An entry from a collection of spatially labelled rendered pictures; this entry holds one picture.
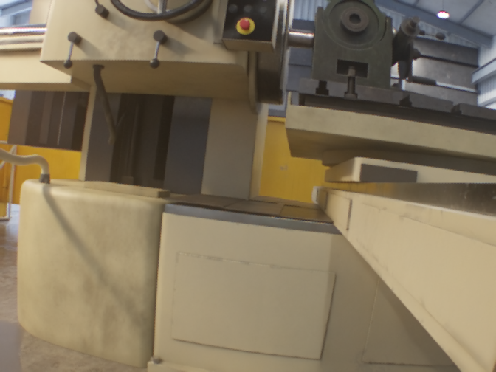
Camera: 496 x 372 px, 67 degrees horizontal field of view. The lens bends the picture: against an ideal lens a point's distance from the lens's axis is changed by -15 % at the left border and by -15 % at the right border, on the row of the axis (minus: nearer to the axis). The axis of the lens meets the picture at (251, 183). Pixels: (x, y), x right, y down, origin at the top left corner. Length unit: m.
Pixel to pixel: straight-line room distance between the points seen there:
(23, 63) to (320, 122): 1.40
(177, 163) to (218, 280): 0.79
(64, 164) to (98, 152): 2.16
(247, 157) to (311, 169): 1.79
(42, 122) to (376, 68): 1.73
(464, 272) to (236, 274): 1.11
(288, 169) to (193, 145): 1.80
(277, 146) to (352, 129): 2.59
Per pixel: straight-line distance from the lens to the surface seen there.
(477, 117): 1.30
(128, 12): 1.23
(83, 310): 1.59
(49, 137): 2.33
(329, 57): 1.22
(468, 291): 0.30
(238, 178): 1.96
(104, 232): 1.48
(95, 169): 2.17
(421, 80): 1.42
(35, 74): 1.99
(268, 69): 1.52
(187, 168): 2.00
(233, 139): 1.97
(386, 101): 1.21
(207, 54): 1.37
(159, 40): 1.39
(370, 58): 1.24
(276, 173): 3.70
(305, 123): 1.14
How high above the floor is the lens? 0.71
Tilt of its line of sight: 1 degrees down
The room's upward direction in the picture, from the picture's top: 7 degrees clockwise
